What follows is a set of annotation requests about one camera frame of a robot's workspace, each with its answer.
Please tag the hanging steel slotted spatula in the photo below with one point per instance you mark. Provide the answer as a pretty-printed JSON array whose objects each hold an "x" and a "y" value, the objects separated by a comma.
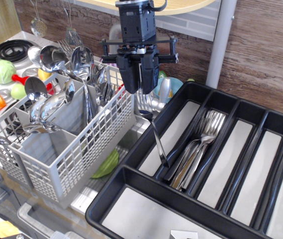
[{"x": 72, "y": 37}]

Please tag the light wooden shelf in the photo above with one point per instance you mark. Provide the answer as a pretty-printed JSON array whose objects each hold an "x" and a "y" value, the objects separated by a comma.
[{"x": 173, "y": 6}]

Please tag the yellow toy fruit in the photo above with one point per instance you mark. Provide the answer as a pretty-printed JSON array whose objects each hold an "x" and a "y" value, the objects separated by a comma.
[{"x": 7, "y": 229}]

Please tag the green toy cabbage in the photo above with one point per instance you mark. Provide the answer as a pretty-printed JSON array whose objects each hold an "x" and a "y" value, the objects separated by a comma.
[{"x": 7, "y": 70}]

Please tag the pile of steel forks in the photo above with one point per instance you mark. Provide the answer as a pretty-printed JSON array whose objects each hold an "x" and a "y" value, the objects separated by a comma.
[{"x": 207, "y": 131}]

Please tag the black stove coil burner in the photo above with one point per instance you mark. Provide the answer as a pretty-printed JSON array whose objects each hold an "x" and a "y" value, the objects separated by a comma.
[{"x": 14, "y": 50}]

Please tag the steel fork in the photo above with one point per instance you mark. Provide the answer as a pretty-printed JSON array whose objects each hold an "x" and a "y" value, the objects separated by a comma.
[{"x": 144, "y": 105}]

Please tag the green toy leaf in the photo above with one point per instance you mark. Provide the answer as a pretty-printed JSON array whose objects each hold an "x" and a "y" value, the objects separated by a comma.
[{"x": 108, "y": 165}]

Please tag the large steel spoon upright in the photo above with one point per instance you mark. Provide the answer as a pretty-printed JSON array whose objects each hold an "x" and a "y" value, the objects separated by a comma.
[{"x": 81, "y": 61}]

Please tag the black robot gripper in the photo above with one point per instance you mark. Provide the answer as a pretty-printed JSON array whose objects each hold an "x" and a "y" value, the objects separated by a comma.
[{"x": 139, "y": 42}]

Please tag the hanging steel skimmer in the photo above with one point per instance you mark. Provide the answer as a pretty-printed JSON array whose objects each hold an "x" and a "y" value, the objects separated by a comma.
[{"x": 38, "y": 27}]

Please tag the large steel ladle spoon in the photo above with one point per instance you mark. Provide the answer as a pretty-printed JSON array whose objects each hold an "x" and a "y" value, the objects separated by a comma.
[{"x": 44, "y": 107}]

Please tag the small steel spoon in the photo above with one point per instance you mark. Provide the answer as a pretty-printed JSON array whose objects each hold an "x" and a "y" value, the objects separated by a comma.
[{"x": 35, "y": 88}]

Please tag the steel spoon lying low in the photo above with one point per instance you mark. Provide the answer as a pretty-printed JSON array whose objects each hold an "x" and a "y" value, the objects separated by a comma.
[{"x": 41, "y": 127}]

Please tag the purple toy onion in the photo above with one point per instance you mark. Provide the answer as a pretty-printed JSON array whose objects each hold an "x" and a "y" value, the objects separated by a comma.
[{"x": 112, "y": 64}]

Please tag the green toy lime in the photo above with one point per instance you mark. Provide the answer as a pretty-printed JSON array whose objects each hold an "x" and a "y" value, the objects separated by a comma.
[{"x": 18, "y": 91}]

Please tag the grey metal post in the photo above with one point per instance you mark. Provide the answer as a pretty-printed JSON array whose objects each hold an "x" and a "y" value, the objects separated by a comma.
[{"x": 225, "y": 19}]

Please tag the blue plastic cup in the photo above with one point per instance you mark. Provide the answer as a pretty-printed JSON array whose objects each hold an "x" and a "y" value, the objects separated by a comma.
[{"x": 175, "y": 86}]

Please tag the black cutlery tray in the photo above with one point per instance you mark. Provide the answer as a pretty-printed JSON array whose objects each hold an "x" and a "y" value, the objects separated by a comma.
[{"x": 235, "y": 193}]

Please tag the grey plastic cutlery basket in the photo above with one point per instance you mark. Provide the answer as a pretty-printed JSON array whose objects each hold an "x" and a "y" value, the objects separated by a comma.
[{"x": 57, "y": 165}]

